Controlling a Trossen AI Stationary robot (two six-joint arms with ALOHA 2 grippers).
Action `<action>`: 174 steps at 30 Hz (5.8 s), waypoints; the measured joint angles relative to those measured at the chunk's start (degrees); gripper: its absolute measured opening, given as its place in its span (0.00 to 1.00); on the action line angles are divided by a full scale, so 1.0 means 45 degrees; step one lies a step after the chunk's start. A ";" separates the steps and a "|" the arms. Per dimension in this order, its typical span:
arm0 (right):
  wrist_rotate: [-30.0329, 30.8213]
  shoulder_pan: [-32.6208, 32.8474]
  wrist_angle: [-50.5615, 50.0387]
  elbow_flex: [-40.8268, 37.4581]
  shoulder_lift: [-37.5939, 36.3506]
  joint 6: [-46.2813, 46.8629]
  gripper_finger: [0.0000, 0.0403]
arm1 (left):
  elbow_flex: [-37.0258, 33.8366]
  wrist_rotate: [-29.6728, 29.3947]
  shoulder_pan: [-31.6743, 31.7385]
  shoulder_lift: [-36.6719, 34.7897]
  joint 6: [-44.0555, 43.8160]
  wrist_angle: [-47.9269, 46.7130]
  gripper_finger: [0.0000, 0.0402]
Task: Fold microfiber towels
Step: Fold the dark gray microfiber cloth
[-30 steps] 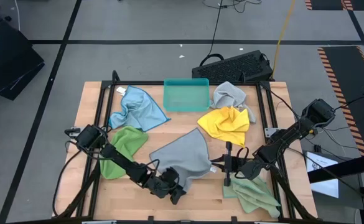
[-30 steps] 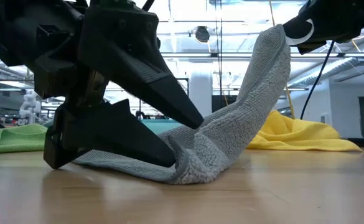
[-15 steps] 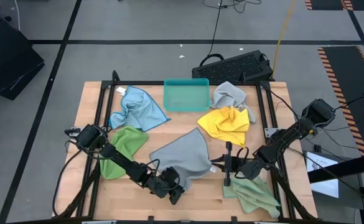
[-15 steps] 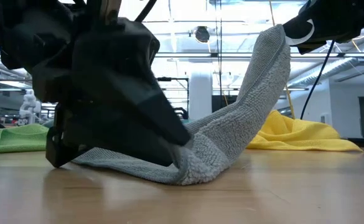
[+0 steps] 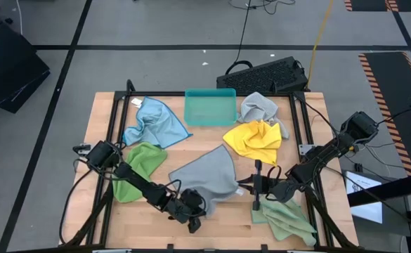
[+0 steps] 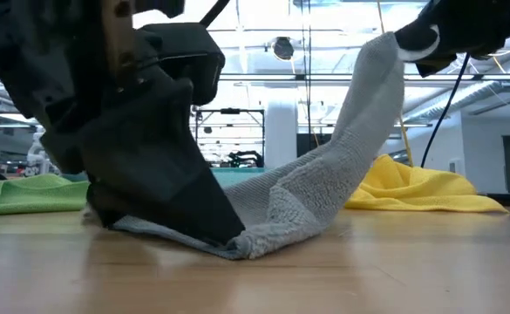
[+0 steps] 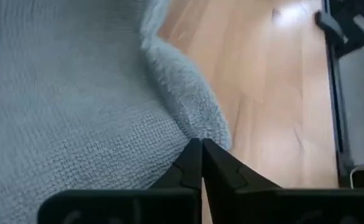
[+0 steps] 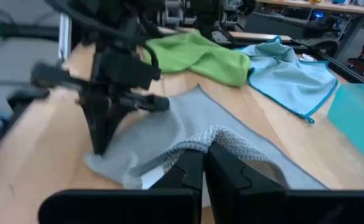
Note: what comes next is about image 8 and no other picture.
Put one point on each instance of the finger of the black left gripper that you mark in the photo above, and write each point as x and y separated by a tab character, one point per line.
144	104
57	76

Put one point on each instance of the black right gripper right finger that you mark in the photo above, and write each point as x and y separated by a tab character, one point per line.
247	208

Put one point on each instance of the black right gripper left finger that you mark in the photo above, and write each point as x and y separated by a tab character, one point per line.
169	208

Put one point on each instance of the grey microfiber towel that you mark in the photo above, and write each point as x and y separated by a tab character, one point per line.
200	115

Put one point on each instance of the bright green microfiber towel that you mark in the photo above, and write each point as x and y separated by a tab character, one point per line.
200	56

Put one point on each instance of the light blue microfiber towel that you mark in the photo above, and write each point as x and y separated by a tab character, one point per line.
287	77

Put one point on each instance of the teal translucent plastic bin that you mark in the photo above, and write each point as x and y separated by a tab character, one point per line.
359	118

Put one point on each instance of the wooden workbench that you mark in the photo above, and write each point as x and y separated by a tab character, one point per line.
324	5

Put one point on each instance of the silver aluminium bracket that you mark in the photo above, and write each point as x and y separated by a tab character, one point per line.
65	34

